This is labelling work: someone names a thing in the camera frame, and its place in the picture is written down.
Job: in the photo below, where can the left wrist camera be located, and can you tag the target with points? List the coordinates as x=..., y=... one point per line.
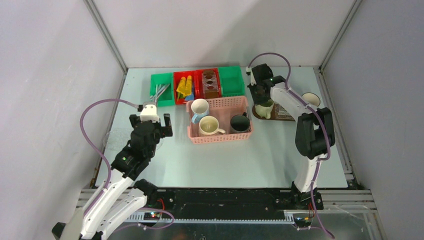
x=148, y=112

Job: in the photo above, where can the green bin far right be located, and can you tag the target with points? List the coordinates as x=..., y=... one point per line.
x=231, y=81

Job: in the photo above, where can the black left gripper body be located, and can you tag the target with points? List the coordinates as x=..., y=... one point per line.
x=157, y=127

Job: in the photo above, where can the brown wooden toothbrush holder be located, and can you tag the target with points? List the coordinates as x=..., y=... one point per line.
x=210, y=85

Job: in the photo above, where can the white toothbrush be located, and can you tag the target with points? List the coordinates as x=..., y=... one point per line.
x=159, y=89

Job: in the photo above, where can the white mug dark rim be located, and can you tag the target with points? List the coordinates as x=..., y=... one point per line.
x=312, y=98

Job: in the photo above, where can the clear textured oval tray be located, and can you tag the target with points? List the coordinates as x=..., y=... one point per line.
x=117, y=139

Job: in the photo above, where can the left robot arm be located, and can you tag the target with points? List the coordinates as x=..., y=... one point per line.
x=121, y=195

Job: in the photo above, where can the clear textured toothbrush holder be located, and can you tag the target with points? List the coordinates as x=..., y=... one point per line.
x=281, y=114

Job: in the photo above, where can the brown wooden oval tray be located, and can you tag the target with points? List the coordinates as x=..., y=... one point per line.
x=262, y=118

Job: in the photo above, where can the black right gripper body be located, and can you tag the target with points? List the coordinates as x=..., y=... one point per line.
x=258, y=98

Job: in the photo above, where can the pink perforated basket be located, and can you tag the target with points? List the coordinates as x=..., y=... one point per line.
x=223, y=109

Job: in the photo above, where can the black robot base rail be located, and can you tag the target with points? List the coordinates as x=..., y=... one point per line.
x=238, y=204

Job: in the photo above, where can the black mug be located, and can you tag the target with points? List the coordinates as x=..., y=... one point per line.
x=240, y=123

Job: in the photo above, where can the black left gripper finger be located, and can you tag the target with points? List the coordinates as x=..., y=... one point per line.
x=134, y=120
x=167, y=130

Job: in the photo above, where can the green bin with toothbrushes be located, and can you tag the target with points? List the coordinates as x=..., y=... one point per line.
x=167, y=98

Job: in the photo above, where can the cream mug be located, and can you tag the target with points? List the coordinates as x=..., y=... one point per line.
x=209, y=126

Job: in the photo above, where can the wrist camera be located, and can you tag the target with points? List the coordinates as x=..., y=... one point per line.
x=259, y=73
x=148, y=112

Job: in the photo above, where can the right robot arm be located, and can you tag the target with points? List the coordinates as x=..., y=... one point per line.
x=314, y=126

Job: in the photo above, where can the light green mug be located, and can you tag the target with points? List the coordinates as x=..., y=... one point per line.
x=264, y=110

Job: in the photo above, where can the white mug blue handle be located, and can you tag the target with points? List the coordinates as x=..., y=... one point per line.
x=200, y=108

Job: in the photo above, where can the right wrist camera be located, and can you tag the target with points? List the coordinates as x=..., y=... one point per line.
x=259, y=73

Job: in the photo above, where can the green toothpaste tube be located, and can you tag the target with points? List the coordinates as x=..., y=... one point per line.
x=180, y=96

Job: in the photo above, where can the red bin with toothpaste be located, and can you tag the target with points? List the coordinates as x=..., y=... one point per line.
x=176, y=78

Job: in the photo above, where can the red bin with holder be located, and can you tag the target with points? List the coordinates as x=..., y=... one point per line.
x=198, y=82

